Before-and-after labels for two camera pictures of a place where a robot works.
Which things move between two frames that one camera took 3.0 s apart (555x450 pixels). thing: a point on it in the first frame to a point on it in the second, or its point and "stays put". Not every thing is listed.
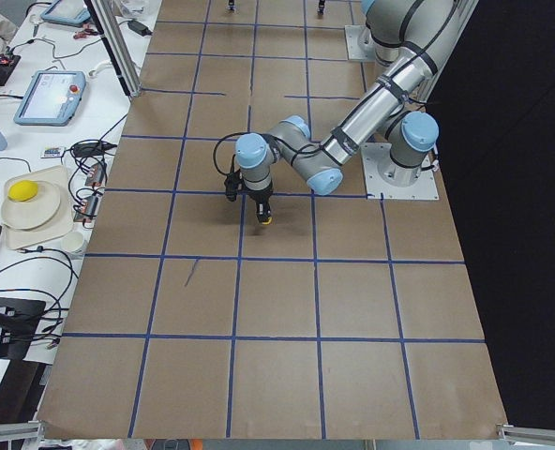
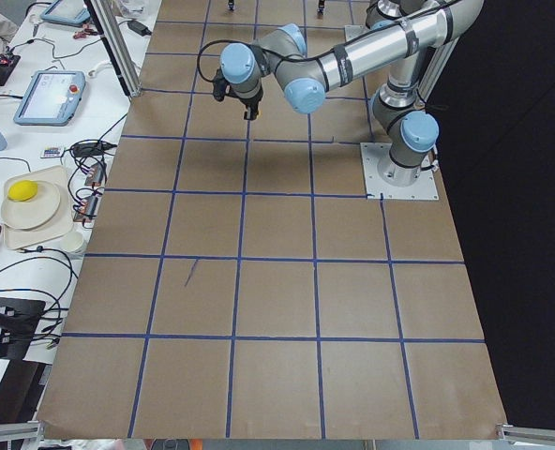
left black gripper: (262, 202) to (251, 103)
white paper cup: (73, 242) stays put
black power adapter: (140, 28) stays put
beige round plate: (33, 213) stays put
